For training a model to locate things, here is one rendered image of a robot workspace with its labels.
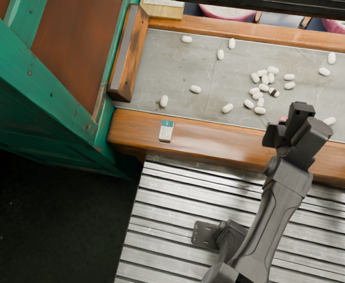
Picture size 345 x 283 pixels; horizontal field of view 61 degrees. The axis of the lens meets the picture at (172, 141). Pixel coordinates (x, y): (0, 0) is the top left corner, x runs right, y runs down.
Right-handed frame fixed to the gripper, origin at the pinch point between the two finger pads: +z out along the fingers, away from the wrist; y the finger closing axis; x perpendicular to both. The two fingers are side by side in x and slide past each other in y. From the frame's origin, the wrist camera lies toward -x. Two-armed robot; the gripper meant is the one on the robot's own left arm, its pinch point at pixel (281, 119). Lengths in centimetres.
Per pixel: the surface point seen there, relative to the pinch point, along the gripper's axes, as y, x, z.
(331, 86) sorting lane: -17.1, -2.9, 21.5
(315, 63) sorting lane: -11.8, -7.5, 26.9
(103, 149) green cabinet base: 49, 17, -5
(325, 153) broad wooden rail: -15.5, 9.9, 2.5
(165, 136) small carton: 30.5, 10.6, -1.5
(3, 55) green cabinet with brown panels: 49, -23, -36
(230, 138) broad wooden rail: 11.6, 10.1, 2.2
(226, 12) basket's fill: 18.8, -16.9, 39.5
